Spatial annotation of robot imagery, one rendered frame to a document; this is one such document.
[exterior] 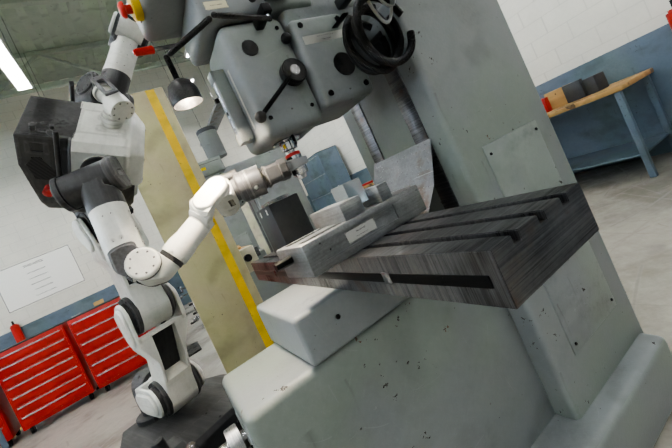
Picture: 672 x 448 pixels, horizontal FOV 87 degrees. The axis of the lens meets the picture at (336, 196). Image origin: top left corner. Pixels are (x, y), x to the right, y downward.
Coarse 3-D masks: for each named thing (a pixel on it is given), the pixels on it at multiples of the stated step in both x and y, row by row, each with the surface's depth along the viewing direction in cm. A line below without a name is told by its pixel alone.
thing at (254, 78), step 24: (240, 24) 94; (216, 48) 96; (240, 48) 92; (264, 48) 95; (288, 48) 98; (240, 72) 92; (264, 72) 94; (240, 96) 95; (264, 96) 93; (288, 96) 96; (312, 96) 100; (288, 120) 94; (312, 120) 98; (264, 144) 98
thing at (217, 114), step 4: (204, 80) 757; (208, 88) 757; (216, 104) 707; (220, 104) 716; (216, 108) 728; (220, 108) 738; (212, 112) 749; (216, 112) 750; (220, 112) 761; (224, 112) 773; (212, 116) 763; (216, 116) 775; (220, 116) 786; (212, 120) 788; (216, 120) 800; (220, 120) 813; (208, 124) 808; (212, 124) 815; (216, 124) 828; (216, 128) 858; (200, 144) 945
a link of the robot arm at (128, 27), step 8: (120, 16) 125; (128, 16) 127; (120, 24) 125; (128, 24) 126; (136, 24) 128; (120, 32) 126; (128, 32) 127; (136, 32) 128; (136, 40) 129; (144, 40) 130
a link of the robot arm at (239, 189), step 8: (224, 176) 102; (232, 176) 102; (240, 176) 98; (232, 184) 98; (240, 184) 97; (232, 192) 97; (240, 192) 98; (248, 192) 98; (224, 200) 97; (232, 200) 99; (240, 200) 101; (248, 200) 100; (216, 208) 102; (224, 208) 100; (232, 208) 101
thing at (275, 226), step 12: (264, 204) 141; (276, 204) 129; (288, 204) 131; (300, 204) 133; (264, 216) 139; (276, 216) 129; (288, 216) 130; (300, 216) 132; (264, 228) 146; (276, 228) 131; (288, 228) 130; (300, 228) 132; (312, 228) 133; (276, 240) 138; (288, 240) 129
